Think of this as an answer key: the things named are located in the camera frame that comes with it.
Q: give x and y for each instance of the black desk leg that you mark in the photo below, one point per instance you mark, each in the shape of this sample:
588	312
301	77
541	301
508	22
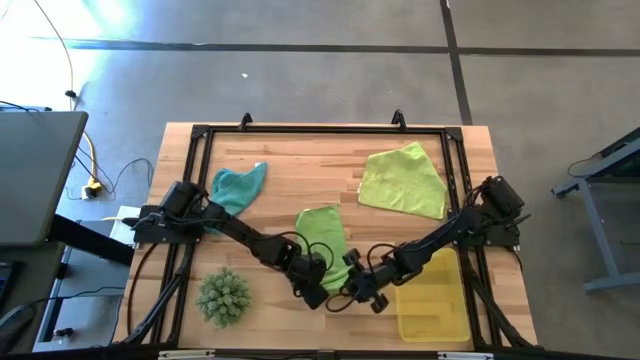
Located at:
85	240

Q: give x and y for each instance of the yellow plug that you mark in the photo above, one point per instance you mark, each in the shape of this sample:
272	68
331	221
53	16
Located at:
92	189

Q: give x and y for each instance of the green artificial plant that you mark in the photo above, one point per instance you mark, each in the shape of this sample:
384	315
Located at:
223	298

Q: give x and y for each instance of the teal microfiber towel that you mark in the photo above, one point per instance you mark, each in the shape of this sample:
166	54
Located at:
237	187

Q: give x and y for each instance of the grey metal table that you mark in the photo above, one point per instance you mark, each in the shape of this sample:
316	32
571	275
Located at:
597	232

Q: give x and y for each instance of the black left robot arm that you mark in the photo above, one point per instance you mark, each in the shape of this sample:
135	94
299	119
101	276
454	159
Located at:
250	237

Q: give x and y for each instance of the grey desk top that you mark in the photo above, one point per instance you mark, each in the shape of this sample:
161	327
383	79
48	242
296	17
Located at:
35	175

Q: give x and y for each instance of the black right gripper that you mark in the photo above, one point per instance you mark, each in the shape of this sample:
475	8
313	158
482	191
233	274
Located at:
370	282

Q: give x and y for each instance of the yellow translucent plastic basket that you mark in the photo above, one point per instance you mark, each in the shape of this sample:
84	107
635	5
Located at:
435	310

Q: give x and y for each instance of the green microfiber towel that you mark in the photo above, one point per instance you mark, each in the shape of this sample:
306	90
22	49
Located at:
400	182
322	225

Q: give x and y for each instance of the black aluminium rig frame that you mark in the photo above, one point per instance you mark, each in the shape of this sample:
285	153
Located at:
325	130

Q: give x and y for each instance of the white label strip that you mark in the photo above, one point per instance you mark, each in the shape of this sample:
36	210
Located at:
185	354
465	356

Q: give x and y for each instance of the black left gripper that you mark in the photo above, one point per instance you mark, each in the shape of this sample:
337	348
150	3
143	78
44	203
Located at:
305	270

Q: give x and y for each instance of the white box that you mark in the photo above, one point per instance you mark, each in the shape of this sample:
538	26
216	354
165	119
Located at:
122	227

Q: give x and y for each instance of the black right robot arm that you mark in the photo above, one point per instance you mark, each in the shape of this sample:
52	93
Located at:
440	235

